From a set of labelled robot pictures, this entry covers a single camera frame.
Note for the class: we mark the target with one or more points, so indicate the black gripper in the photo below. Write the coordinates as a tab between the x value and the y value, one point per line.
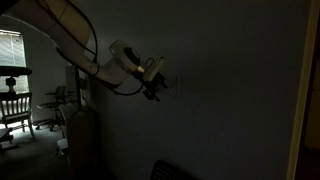
152	87

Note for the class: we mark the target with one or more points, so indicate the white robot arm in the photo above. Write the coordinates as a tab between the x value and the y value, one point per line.
69	29

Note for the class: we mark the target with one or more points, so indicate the black perforated chair back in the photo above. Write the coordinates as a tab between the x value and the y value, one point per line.
163	170

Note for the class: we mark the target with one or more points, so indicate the wooden cabinet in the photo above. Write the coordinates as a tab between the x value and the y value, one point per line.
79	129

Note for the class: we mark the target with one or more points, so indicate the black office swivel chair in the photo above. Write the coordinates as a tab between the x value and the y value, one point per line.
59	99

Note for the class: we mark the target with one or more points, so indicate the white paper on floor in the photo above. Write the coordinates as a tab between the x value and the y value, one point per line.
62	146

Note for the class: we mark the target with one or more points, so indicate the wooden slat chair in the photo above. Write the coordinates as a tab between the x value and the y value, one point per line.
17	109

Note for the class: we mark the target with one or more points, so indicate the dark round stand table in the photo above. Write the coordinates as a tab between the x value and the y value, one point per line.
10	72

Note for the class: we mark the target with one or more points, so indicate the window with blinds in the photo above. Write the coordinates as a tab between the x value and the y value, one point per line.
12	53

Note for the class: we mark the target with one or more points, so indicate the white wall switch plate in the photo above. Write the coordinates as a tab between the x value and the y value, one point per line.
174	87

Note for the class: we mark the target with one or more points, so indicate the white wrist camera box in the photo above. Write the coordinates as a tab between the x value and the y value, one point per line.
153	69

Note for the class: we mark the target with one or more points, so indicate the cream door frame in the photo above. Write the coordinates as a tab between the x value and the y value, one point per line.
310	38

